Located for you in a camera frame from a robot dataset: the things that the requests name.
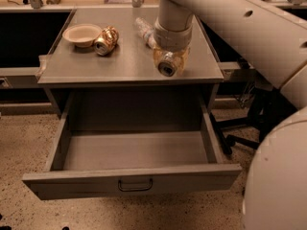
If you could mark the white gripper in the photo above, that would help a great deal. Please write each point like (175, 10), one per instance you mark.
(174, 39)

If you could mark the silver redbull can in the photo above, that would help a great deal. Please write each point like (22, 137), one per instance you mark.
(167, 64)

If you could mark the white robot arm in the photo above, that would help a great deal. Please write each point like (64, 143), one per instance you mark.
(273, 42)

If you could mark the gold crushed can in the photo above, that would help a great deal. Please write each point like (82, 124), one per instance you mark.
(106, 41)

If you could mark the grey drawer cabinet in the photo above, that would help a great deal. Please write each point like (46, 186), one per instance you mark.
(131, 61)

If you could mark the open grey top drawer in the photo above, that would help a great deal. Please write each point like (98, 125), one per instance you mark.
(105, 137)

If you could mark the clear plastic water bottle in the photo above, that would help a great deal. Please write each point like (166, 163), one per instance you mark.
(145, 31)

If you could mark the cream paper bowl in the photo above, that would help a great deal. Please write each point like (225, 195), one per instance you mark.
(82, 35)

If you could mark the black office chair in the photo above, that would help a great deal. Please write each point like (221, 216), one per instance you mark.
(267, 110)

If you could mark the black drawer handle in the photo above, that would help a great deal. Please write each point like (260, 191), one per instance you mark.
(135, 185)

